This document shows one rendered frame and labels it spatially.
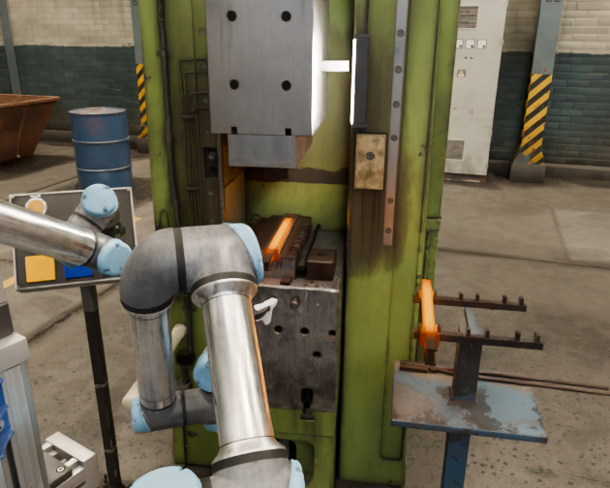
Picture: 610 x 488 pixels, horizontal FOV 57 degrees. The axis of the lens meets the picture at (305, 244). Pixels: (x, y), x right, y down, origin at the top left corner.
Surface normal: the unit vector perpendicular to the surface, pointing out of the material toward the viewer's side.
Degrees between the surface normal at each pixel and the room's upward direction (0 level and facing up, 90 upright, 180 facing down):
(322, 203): 90
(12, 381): 90
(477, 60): 90
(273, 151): 90
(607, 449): 0
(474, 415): 0
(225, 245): 41
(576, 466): 0
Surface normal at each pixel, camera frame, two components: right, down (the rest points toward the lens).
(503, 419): 0.00, -0.94
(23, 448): 0.84, 0.19
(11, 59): -0.30, 0.32
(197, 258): 0.23, 0.00
